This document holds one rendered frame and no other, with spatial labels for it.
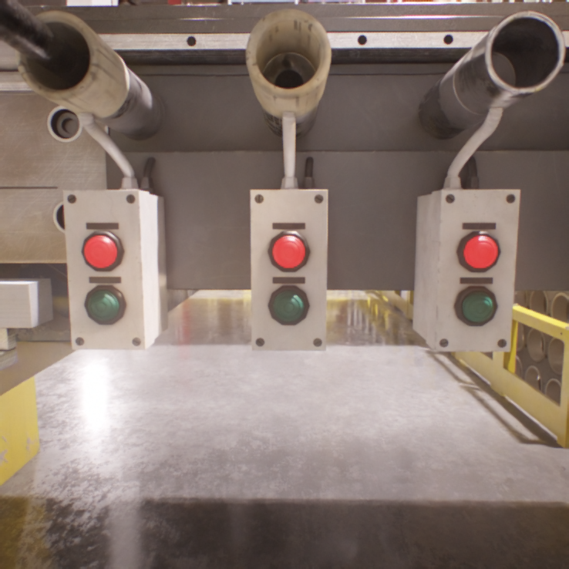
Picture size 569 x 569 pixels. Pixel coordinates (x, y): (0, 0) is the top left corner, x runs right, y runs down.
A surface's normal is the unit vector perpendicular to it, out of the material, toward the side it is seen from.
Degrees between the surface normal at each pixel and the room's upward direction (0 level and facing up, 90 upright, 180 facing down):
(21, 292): 90
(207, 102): 90
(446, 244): 90
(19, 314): 90
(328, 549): 0
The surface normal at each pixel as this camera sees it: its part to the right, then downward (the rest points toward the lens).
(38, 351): 1.00, 0.00
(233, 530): 0.00, -0.99
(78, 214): -0.02, 0.13
